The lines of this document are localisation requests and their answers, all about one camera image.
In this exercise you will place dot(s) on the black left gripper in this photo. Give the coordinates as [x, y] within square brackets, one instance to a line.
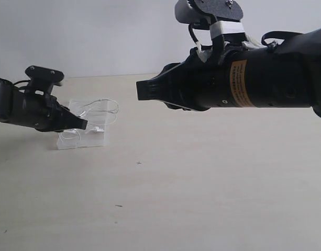
[57, 118]

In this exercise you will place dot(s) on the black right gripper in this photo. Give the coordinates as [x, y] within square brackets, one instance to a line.
[198, 86]

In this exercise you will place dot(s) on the clear plastic storage box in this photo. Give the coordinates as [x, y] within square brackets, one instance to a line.
[87, 139]

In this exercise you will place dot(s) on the white wired earphones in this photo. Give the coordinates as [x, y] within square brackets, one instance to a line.
[98, 114]

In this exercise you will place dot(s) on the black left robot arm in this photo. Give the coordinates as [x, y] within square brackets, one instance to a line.
[30, 107]

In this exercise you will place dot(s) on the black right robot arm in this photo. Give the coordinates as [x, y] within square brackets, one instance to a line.
[285, 72]

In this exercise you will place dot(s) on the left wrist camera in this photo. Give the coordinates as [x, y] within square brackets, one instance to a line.
[43, 79]

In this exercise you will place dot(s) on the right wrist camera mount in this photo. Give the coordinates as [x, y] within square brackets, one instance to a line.
[223, 21]

